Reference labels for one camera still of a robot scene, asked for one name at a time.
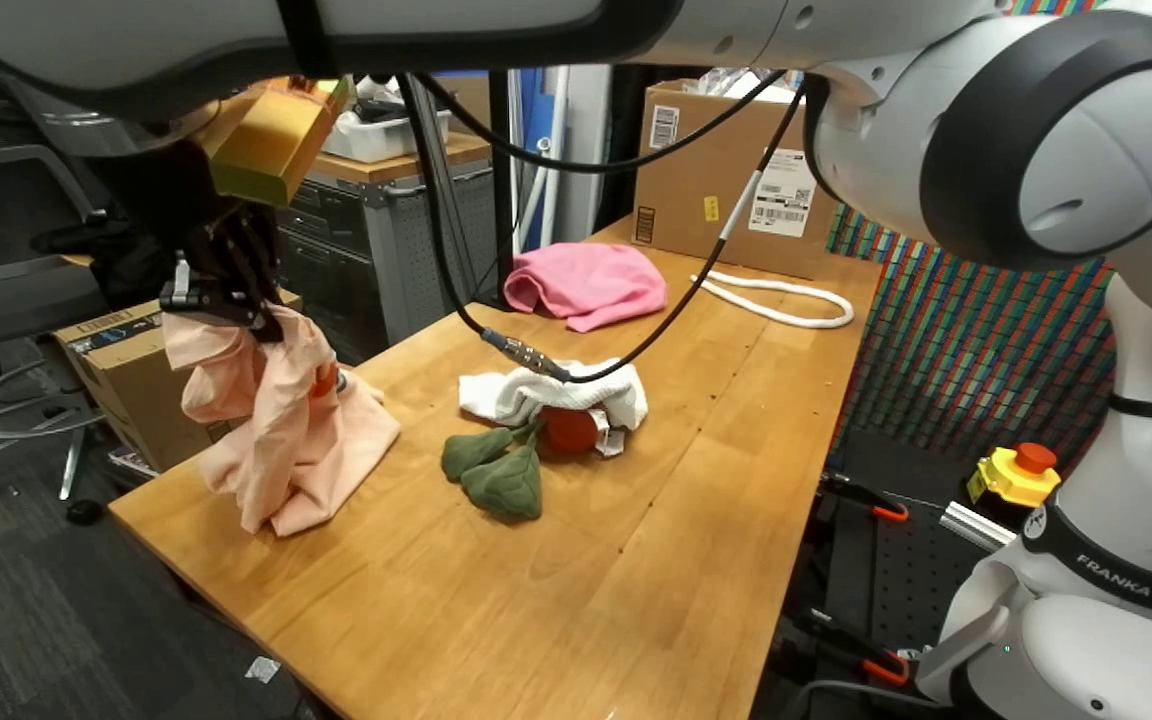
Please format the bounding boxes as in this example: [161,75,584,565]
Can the clear plastic bag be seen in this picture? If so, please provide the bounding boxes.
[694,66,808,105]

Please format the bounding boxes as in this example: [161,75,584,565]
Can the yellow green wrist camera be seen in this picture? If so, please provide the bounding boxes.
[207,75,357,211]

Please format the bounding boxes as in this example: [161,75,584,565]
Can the black bag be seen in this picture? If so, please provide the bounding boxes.
[33,135,222,312]

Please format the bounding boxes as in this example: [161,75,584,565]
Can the silver slanted pole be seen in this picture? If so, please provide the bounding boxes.
[395,75,490,308]

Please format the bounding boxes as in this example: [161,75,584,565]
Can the white rope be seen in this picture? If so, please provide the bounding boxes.
[694,261,865,331]

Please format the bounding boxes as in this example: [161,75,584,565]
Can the white towel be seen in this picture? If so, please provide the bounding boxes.
[451,357,653,466]

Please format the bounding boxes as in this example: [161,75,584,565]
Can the white plastic bin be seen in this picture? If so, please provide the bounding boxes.
[320,107,457,167]

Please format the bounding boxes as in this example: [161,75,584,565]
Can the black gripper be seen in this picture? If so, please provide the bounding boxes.
[156,194,287,343]

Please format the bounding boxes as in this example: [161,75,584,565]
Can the hot pink cloth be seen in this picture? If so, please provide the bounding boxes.
[499,241,674,338]

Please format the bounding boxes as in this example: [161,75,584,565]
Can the black upright pole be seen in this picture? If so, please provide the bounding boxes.
[486,72,536,318]

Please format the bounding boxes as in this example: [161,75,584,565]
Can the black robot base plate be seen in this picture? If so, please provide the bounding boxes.
[808,472,1009,686]

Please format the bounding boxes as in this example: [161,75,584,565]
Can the pale peach shirt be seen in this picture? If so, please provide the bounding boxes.
[156,302,407,540]

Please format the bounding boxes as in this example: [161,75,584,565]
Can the yellow red emergency stop button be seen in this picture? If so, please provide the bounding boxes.
[964,442,1068,536]

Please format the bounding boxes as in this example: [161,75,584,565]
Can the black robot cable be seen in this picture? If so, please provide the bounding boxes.
[394,72,821,391]

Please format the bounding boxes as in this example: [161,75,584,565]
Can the cardboard box with shipping label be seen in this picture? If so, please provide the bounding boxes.
[630,75,865,282]

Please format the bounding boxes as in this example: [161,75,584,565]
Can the white upright panel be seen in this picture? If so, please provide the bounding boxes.
[550,66,618,249]

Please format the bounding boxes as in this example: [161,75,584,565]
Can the wooden top workbench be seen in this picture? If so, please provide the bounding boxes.
[285,123,499,366]

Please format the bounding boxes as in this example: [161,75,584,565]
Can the red radish plush green leaves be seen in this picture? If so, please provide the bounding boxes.
[436,396,632,529]

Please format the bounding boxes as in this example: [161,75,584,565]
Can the orange black clamp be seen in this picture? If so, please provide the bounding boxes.
[802,605,923,695]
[812,472,915,533]

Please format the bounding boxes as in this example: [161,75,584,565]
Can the gray office chair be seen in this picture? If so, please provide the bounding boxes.
[0,133,119,357]

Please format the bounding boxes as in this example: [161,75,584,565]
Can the cardboard box with black tape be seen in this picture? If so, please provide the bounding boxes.
[53,296,228,476]

